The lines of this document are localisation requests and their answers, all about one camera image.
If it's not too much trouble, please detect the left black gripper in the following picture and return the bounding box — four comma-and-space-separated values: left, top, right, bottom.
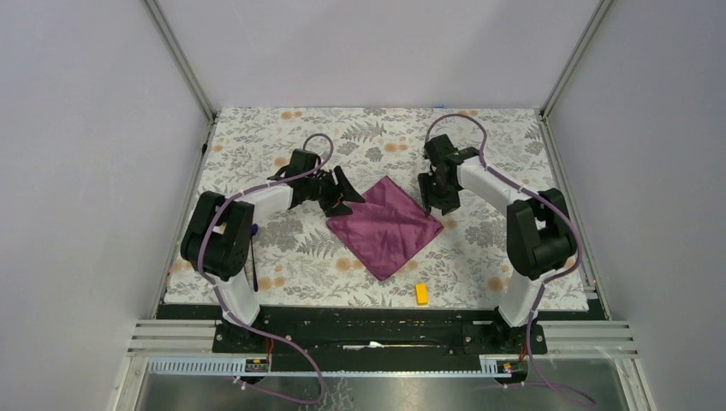
303, 164, 364, 216

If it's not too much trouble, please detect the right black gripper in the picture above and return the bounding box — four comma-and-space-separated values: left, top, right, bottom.
418, 171, 461, 217

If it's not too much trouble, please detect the purple satin napkin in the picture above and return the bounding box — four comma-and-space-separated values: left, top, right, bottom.
326, 176, 443, 281

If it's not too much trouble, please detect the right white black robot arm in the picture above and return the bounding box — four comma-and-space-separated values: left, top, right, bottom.
418, 134, 577, 354

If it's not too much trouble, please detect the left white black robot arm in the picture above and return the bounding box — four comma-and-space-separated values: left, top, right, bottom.
180, 149, 364, 352

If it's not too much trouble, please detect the floral tablecloth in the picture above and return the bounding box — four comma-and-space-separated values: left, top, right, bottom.
197, 107, 555, 309

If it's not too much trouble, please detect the yellow block near front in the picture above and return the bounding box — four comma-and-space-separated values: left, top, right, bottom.
414, 283, 429, 306

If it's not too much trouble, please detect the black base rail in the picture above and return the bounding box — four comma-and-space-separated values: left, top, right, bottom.
131, 305, 604, 372

